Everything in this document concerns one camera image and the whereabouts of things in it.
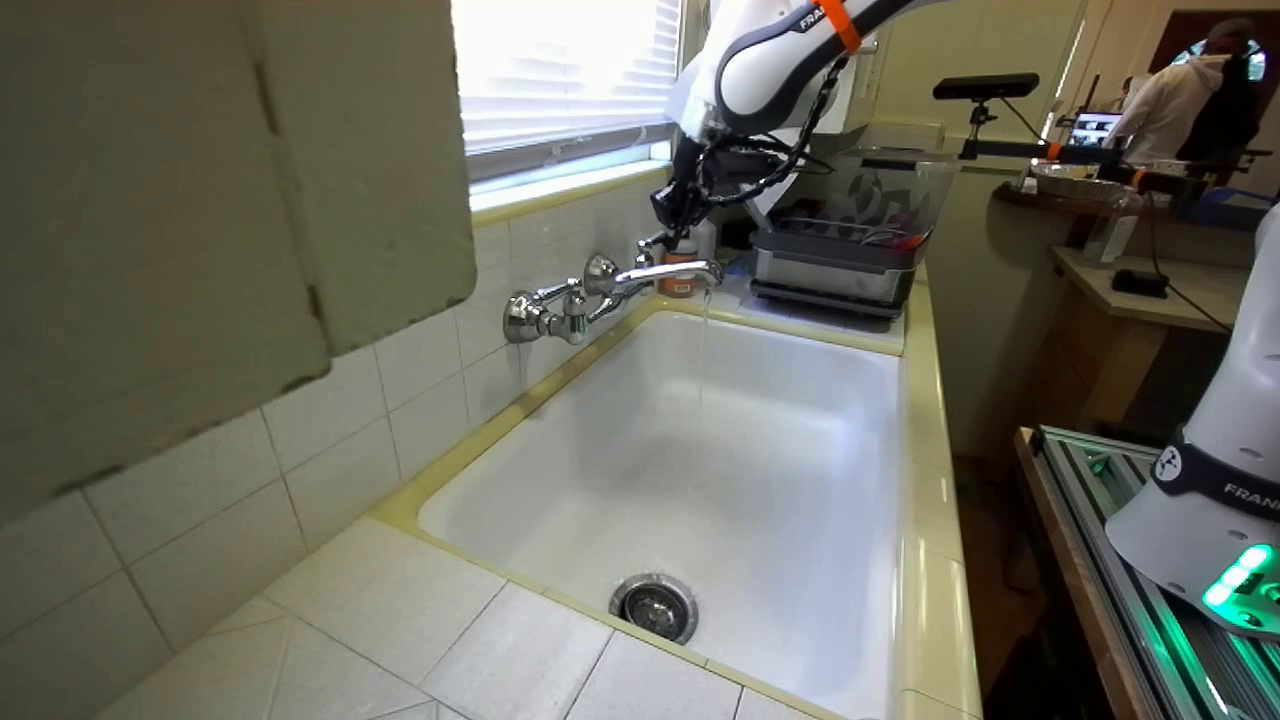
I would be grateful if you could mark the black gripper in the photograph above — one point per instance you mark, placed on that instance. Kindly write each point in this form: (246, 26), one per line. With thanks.
(682, 180)

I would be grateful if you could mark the chrome wall-mounted tap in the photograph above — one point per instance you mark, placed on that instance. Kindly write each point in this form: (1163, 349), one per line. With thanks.
(585, 293)

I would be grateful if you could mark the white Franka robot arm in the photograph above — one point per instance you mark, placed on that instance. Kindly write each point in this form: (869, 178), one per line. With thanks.
(762, 60)

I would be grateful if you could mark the dark grey dish rack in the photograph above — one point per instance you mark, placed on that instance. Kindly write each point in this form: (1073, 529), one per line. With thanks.
(840, 225)

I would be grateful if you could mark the white window blinds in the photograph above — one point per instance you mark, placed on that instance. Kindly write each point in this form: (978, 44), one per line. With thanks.
(565, 64)

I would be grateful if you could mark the white ceramic sink basin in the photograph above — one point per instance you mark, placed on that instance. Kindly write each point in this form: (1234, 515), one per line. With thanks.
(695, 465)

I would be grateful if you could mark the metal sink drain strainer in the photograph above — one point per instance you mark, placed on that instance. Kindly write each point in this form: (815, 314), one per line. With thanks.
(653, 605)

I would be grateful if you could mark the laptop with lit screen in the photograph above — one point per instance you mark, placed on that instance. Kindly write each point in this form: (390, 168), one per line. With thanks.
(1095, 129)

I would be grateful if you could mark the beige cabinet door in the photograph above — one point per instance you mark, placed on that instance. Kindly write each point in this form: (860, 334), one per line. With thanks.
(203, 200)

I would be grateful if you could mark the wooden desk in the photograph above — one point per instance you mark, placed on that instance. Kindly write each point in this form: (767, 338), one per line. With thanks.
(1146, 306)

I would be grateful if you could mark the person in light shirt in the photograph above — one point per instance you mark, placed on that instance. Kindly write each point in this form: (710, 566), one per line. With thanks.
(1186, 94)

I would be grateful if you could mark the black camera on stand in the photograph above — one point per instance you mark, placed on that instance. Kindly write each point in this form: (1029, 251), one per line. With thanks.
(984, 84)

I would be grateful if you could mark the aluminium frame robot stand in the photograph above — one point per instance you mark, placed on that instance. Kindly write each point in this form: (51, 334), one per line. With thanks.
(1132, 572)

